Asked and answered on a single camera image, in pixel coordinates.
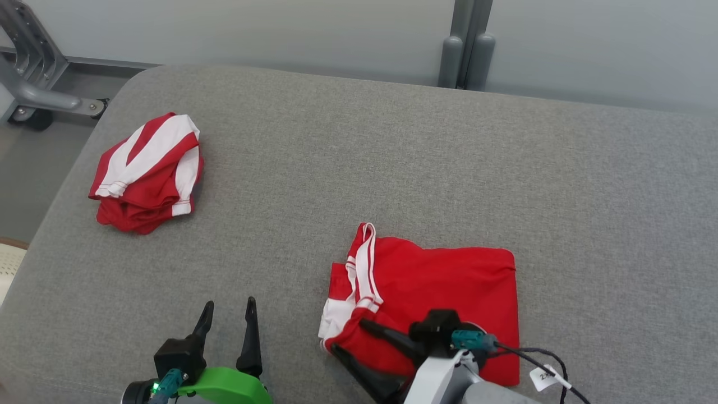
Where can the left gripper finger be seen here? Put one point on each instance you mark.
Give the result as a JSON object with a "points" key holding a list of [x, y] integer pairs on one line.
{"points": [[251, 348], [205, 328]]}

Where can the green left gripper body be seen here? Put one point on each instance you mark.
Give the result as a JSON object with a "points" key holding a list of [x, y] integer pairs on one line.
{"points": [[224, 387]]}

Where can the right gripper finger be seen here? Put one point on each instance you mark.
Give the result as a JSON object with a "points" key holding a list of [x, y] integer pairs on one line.
{"points": [[376, 384], [395, 339]]}

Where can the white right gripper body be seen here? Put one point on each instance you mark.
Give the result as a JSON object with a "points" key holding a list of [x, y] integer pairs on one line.
{"points": [[440, 381]]}

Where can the red Bulls jersey white sleeves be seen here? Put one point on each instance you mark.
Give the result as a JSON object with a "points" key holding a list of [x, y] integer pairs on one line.
{"points": [[449, 280]]}

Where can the red shorts white stripe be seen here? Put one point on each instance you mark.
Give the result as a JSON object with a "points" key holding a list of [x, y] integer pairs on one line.
{"points": [[146, 196]]}

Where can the grey fabric sofa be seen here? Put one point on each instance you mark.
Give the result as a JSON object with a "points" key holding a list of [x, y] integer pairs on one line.
{"points": [[392, 168]]}

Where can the beige woven round seat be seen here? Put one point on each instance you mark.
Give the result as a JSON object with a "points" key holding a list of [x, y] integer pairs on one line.
{"points": [[10, 269]]}

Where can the black cart caster wheel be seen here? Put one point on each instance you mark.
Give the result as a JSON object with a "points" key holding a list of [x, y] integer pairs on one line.
{"points": [[36, 119]]}

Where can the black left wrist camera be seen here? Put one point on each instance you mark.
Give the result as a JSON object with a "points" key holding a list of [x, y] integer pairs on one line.
{"points": [[176, 356]]}

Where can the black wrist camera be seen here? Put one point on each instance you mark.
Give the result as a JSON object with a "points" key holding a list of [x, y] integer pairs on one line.
{"points": [[435, 331], [176, 356]]}

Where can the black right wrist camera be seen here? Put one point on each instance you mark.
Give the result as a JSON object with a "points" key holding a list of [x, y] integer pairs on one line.
{"points": [[435, 331]]}

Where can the grey wall base rail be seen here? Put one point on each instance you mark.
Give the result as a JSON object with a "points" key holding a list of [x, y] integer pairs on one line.
{"points": [[112, 62]]}

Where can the grey cylinder post foot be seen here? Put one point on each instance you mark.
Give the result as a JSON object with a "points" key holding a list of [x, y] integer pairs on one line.
{"points": [[450, 62], [481, 62]]}

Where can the grey metal cart frame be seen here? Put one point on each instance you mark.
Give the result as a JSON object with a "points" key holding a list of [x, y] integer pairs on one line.
{"points": [[33, 95]]}

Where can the grey vertical partition post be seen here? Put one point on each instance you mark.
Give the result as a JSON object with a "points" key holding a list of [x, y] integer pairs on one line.
{"points": [[471, 22]]}

